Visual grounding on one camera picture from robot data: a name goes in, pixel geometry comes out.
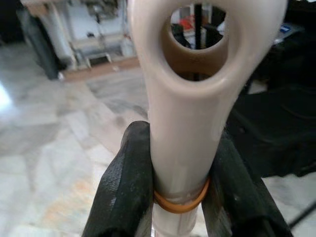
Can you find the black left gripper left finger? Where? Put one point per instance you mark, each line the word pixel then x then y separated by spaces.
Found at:
pixel 123 192

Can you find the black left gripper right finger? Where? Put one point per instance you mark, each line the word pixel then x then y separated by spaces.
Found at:
pixel 234 197

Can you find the beige broom purple bristles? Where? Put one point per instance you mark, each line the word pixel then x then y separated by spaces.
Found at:
pixel 182 123

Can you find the black fabric heap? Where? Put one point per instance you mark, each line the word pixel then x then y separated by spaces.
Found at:
pixel 271 123

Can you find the white furniture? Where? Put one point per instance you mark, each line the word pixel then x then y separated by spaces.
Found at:
pixel 81 37

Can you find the black upright pole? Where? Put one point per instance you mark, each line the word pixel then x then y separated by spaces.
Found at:
pixel 197 24

